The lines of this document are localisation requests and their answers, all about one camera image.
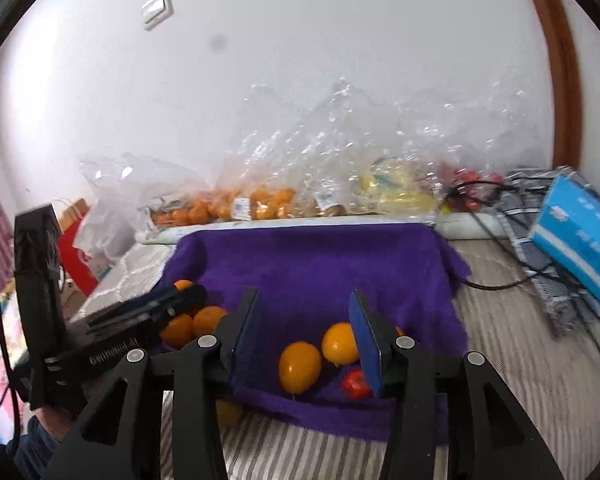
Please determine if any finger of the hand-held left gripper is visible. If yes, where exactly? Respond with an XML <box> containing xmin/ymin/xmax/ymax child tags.
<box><xmin>85</xmin><ymin>285</ymin><xmax>181</xmax><ymax>325</ymax></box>
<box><xmin>87</xmin><ymin>285</ymin><xmax>209</xmax><ymax>334</ymax></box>

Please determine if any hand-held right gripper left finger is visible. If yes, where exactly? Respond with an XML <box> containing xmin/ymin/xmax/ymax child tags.
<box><xmin>45</xmin><ymin>287</ymin><xmax>261</xmax><ymax>480</ymax></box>

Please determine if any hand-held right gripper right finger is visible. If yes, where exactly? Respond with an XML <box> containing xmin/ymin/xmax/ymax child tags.
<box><xmin>348</xmin><ymin>289</ymin><xmax>563</xmax><ymax>480</ymax></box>

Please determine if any small yellow-orange citrus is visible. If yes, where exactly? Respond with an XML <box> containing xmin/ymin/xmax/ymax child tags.
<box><xmin>321</xmin><ymin>322</ymin><xmax>361</xmax><ymax>367</ymax></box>
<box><xmin>278</xmin><ymin>341</ymin><xmax>323</xmax><ymax>395</ymax></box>

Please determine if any small red tomato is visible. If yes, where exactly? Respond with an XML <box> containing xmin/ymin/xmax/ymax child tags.
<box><xmin>342</xmin><ymin>369</ymin><xmax>373</xmax><ymax>401</ymax></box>

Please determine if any person's left forearm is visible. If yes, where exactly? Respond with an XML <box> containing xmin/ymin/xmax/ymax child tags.
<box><xmin>5</xmin><ymin>417</ymin><xmax>63</xmax><ymax>480</ymax></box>

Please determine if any person's left hand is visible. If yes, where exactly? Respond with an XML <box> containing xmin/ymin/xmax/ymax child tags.
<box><xmin>30</xmin><ymin>392</ymin><xmax>88</xmax><ymax>443</ymax></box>

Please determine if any red paper bag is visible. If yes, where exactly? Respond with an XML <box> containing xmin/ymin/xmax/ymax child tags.
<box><xmin>52</xmin><ymin>197</ymin><xmax>101</xmax><ymax>297</ymax></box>

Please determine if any yellow-green round fruit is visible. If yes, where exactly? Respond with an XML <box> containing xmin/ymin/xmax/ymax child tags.
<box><xmin>215</xmin><ymin>399</ymin><xmax>245</xmax><ymax>428</ymax></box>

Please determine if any white plastic bag red print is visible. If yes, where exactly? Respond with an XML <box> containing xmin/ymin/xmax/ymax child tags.
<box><xmin>77</xmin><ymin>155</ymin><xmax>206</xmax><ymax>276</ymax></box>

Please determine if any purple towel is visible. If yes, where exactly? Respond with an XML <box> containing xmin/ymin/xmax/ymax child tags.
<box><xmin>152</xmin><ymin>222</ymin><xmax>473</xmax><ymax>443</ymax></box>

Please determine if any clear bag of small oranges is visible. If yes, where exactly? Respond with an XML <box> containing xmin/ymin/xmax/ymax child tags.
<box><xmin>240</xmin><ymin>85</ymin><xmax>306</xmax><ymax>221</ymax></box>

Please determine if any grey striped quilt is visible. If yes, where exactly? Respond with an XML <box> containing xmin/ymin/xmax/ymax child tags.
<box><xmin>62</xmin><ymin>237</ymin><xmax>600</xmax><ymax>480</ymax></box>

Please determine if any clear bag of brown fruit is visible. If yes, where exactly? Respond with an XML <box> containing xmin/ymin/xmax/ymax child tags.
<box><xmin>300</xmin><ymin>180</ymin><xmax>353</xmax><ymax>218</ymax></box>

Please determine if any clear bag of yellow fruit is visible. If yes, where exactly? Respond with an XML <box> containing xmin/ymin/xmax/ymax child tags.
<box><xmin>350</xmin><ymin>80</ymin><xmax>446</xmax><ymax>216</ymax></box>

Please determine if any clear bag of tomatoes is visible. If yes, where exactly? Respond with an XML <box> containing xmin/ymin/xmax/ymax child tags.
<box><xmin>437</xmin><ymin>80</ymin><xmax>546</xmax><ymax>213</ymax></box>

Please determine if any grey checked cloth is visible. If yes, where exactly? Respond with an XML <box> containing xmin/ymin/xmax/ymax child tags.
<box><xmin>495</xmin><ymin>167</ymin><xmax>600</xmax><ymax>336</ymax></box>

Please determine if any blue tissue pack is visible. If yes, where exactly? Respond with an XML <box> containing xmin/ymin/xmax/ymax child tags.
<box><xmin>527</xmin><ymin>174</ymin><xmax>600</xmax><ymax>311</ymax></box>

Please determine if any white wall switch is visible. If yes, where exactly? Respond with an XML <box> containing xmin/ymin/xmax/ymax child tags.
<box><xmin>141</xmin><ymin>0</ymin><xmax>172</xmax><ymax>31</ymax></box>

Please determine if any brown wooden door frame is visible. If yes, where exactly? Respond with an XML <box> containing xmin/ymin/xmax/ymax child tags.
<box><xmin>517</xmin><ymin>0</ymin><xmax>583</xmax><ymax>171</ymax></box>

